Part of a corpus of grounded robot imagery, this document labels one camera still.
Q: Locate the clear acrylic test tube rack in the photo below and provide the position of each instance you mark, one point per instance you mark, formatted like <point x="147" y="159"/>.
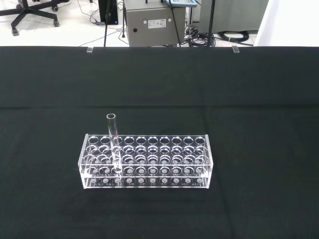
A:
<point x="149" y="183"/>

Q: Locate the black bench cloth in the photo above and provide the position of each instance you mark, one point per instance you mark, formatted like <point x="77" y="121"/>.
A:
<point x="159" y="87"/>

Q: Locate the grey metal cabinet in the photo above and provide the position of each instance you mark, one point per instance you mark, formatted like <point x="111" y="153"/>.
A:
<point x="154" y="35"/>

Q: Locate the clear acrylic clip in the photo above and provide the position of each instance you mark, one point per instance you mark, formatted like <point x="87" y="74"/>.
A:
<point x="89" y="49"/>
<point x="235" y="49"/>

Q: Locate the black tripod pole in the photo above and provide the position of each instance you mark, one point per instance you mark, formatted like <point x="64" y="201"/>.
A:
<point x="211" y="20"/>
<point x="106" y="27"/>

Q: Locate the black computer tower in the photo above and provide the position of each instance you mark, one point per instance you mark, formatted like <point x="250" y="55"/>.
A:
<point x="112" y="12"/>

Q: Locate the blue tray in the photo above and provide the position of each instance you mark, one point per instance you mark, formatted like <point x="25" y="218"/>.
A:
<point x="182" y="3"/>

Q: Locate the pale grey panel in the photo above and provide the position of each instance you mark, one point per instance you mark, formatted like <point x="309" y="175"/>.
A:
<point x="236" y="15"/>

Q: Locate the white curtain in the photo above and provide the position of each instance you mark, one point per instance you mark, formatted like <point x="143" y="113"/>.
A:
<point x="289" y="22"/>

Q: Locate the black office chair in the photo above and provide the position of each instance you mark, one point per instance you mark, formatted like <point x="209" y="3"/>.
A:
<point x="25" y="11"/>

